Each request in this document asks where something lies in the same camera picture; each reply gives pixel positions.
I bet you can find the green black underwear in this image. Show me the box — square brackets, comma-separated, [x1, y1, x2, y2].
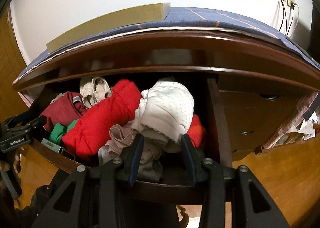
[49, 120, 78, 146]

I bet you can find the maroon grey-banded underwear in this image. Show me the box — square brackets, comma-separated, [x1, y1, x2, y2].
[41, 91, 88, 132]

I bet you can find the pale pink underwear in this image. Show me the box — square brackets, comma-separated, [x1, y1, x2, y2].
[98, 122, 162, 182]

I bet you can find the bright red garment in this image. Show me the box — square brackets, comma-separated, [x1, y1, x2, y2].
[62, 79, 142, 160]

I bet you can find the beige underwear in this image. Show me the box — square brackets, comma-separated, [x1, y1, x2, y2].
[80, 77, 112, 108]

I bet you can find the white dotted underwear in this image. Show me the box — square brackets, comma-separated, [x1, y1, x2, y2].
[131, 80, 194, 145]

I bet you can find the wooden drawer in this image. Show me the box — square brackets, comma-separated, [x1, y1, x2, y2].
[20, 78, 232, 205]

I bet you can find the wooden door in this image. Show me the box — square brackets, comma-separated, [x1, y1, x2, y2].
[0, 8, 28, 121]

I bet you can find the small red rolled garment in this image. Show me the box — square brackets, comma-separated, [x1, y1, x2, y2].
[187, 114, 206, 148]

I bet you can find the dark wooden dresser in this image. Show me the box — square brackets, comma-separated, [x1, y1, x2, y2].
[12, 30, 319, 161]

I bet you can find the blue plaid cloth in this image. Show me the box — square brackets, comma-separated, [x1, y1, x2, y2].
[14, 7, 319, 83]

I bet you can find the shallow cardboard tray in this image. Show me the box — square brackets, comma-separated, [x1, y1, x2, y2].
[46, 3, 171, 53]

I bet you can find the black power cable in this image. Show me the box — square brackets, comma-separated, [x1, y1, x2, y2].
[279, 0, 288, 35]

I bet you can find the white wall outlet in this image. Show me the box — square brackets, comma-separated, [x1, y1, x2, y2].
[287, 0, 296, 9]

